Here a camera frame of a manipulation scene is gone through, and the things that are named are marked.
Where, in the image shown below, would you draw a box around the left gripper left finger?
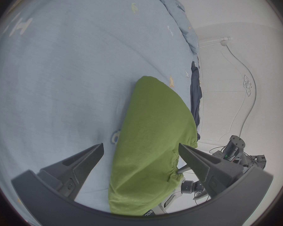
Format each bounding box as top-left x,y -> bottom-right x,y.
39,143 -> 105,201

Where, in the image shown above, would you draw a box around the green shorts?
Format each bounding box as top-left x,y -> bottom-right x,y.
108,75 -> 198,216

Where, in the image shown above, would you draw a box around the dark blue garment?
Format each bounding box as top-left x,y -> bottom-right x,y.
190,61 -> 202,141

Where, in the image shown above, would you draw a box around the bed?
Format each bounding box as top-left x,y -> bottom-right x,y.
0,0 -> 258,221

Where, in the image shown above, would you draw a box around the pale blue quilt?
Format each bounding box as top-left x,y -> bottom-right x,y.
143,0 -> 200,55

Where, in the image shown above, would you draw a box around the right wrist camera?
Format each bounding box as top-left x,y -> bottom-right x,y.
226,135 -> 246,159

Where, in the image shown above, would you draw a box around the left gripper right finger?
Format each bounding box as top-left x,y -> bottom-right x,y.
178,143 -> 244,200

